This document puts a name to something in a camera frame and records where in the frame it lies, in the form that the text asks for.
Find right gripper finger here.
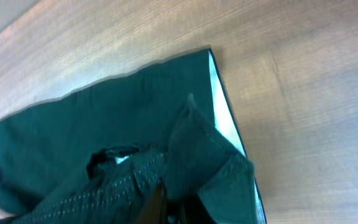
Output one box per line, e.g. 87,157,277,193
135,180,168,224

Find black shorts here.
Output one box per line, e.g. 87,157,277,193
0,49,266,223

